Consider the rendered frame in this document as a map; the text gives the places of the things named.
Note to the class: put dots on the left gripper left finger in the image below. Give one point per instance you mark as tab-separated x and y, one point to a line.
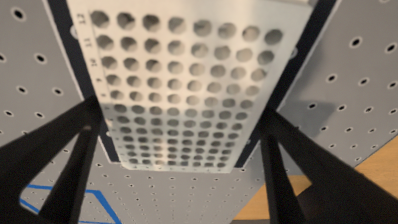
22	159

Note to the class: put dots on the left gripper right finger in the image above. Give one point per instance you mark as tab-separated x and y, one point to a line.
350	197

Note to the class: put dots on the blue tape outline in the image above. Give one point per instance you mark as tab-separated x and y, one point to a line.
97	194

